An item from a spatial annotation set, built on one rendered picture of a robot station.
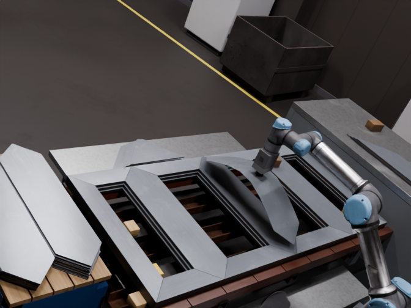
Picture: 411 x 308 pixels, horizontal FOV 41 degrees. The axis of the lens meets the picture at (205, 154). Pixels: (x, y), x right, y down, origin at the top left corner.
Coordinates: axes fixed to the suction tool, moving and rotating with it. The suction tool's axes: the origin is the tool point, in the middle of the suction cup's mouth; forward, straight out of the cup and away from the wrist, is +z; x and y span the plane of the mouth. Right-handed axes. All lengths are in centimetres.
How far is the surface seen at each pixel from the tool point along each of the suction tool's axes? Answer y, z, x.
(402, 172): -89, -5, 36
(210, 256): 45, 16, 18
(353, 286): -30, 34, 59
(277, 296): 17, 31, 43
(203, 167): 0.9, 15.7, -29.4
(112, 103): -100, 101, -206
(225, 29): -307, 65, -268
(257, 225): 8.2, 16.0, 14.9
